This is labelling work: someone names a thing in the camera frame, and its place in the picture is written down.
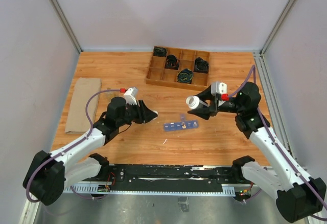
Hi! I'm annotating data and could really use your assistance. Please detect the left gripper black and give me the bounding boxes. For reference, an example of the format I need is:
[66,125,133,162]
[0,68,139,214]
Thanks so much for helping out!
[117,99,158,127]

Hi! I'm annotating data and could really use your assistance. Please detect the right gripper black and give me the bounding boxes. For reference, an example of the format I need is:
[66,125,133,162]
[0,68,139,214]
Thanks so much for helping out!
[188,85,244,120]

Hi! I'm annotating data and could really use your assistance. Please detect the white pill bottle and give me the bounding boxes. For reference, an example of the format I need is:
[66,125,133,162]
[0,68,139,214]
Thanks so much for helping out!
[185,96,209,110]

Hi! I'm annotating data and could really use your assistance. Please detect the blue weekly pill organizer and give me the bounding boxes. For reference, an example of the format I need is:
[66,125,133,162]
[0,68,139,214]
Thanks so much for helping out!
[163,114,199,132]

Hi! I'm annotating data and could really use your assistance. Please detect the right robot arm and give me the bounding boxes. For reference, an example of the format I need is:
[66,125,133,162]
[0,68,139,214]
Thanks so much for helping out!
[185,82,326,223]

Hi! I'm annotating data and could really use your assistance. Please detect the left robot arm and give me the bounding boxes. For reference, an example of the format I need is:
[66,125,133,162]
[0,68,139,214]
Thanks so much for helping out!
[22,97,158,206]

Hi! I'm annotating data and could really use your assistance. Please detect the rolled tie green pattern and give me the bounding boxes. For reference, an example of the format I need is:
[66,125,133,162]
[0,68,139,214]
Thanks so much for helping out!
[177,69,194,84]

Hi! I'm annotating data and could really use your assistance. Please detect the rolled tie right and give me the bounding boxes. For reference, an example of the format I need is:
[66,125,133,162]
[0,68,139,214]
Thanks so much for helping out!
[194,57,209,74]

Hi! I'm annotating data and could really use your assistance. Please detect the small glass bottle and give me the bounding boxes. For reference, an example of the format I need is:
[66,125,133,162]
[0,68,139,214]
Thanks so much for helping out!
[103,88,116,101]

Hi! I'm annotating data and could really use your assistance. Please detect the wooden compartment tray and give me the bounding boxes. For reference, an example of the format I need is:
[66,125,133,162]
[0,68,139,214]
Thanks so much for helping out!
[145,46,211,91]

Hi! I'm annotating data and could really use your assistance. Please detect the rolled tie orange stripes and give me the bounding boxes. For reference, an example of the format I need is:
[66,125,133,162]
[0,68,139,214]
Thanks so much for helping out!
[165,55,179,70]

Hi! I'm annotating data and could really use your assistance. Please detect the rolled tie top left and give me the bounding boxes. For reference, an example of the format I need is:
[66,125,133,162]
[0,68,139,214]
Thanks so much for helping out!
[153,46,167,57]

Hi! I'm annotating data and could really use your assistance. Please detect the beige folded cloth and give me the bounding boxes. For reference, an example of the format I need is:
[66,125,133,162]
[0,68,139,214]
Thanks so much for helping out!
[65,78,102,134]

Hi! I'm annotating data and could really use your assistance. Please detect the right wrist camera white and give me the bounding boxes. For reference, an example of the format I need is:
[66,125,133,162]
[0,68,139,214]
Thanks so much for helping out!
[211,81,227,95]

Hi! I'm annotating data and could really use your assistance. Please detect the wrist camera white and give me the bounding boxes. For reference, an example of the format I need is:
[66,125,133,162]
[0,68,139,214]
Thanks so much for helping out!
[123,87,138,105]
[211,81,227,95]

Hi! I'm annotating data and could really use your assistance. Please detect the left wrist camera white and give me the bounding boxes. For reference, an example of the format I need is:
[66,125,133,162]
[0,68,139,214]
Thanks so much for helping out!
[123,87,138,105]

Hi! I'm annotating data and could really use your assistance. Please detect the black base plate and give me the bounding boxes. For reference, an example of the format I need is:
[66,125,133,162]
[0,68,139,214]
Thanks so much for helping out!
[79,164,263,193]

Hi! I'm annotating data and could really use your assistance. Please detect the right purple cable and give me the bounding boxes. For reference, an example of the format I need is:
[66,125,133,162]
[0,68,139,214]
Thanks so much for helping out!
[221,64,327,222]

